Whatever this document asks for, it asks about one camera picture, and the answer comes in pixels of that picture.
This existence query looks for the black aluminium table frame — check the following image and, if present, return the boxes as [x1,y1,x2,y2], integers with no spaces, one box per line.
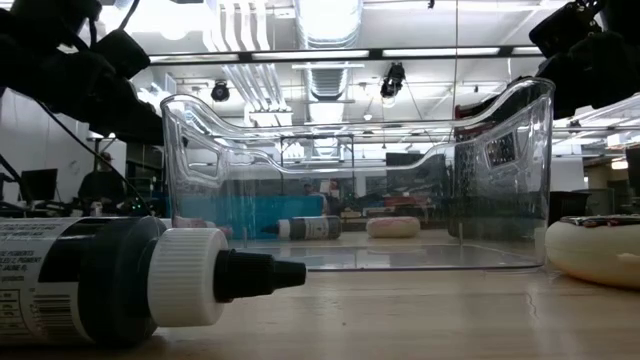
[148,45,546,65]

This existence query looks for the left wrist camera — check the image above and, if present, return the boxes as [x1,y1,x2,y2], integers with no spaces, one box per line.
[89,28,152,80]

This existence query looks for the black dye bottle white cap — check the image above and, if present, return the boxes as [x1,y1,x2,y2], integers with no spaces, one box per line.
[262,214,344,241]
[0,215,308,349]

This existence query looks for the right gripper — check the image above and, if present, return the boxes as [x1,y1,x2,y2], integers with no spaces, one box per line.
[537,29,640,120]

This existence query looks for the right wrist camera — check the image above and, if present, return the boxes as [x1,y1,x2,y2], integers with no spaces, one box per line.
[528,0,604,60]

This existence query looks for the clear plastic bin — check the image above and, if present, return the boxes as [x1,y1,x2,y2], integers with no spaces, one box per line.
[159,76,557,273]

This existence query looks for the red-handled metal box grater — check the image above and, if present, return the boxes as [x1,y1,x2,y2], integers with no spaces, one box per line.
[452,97,521,239]

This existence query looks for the black hanging camera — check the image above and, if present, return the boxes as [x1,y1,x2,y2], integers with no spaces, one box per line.
[378,62,407,100]

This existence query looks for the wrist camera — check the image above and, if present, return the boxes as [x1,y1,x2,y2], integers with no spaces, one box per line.
[89,28,152,80]
[528,0,604,60]

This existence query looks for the round black ceiling camera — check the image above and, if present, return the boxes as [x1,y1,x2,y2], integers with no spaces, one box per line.
[209,79,232,104]

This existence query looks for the black computer monitor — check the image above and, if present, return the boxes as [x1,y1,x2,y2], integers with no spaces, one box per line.
[18,168,59,204]

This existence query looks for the person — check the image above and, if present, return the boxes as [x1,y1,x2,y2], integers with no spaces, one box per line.
[77,151,126,217]

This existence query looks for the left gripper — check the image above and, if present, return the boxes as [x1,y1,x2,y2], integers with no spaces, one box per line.
[0,34,166,146]

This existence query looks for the teal plastic bin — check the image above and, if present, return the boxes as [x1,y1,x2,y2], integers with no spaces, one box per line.
[166,193,325,240]

